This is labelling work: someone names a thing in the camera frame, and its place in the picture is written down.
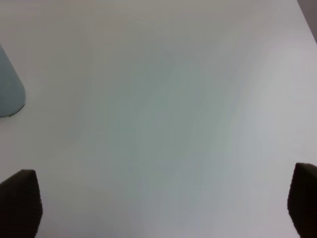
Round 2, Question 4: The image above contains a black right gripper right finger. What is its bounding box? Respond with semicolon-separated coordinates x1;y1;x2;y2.
287;163;317;238

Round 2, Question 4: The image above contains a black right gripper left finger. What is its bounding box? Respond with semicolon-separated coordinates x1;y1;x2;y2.
0;170;43;238

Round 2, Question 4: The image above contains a teal plastic cup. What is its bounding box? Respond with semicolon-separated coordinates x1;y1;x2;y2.
0;46;26;118

